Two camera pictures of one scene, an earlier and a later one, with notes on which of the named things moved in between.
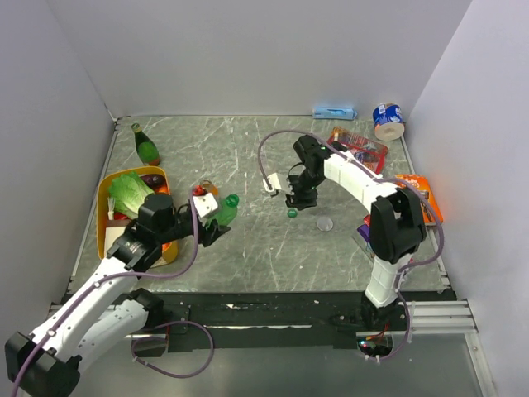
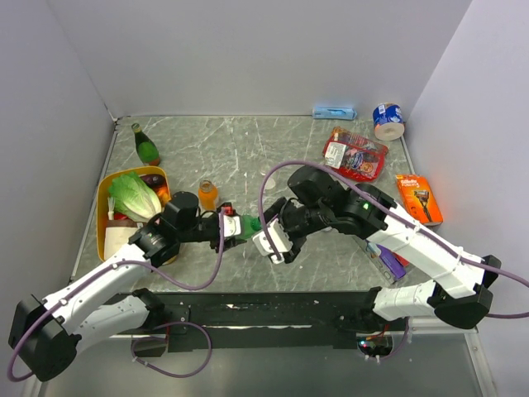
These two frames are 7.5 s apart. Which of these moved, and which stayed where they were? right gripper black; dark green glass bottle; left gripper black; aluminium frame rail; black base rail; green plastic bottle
Moved: right gripper black; green plastic bottle
Stayed: left gripper black; dark green glass bottle; aluminium frame rail; black base rail
